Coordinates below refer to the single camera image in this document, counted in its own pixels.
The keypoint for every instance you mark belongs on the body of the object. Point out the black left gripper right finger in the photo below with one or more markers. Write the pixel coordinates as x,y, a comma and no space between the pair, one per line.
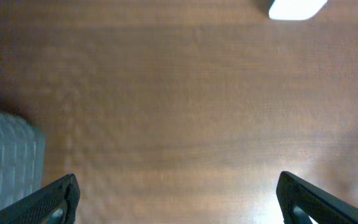
303,202

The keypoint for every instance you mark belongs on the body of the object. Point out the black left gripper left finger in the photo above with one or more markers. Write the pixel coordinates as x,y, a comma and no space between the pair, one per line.
55,203

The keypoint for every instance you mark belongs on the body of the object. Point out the grey plastic mesh basket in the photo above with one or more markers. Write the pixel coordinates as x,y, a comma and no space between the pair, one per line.
22,149

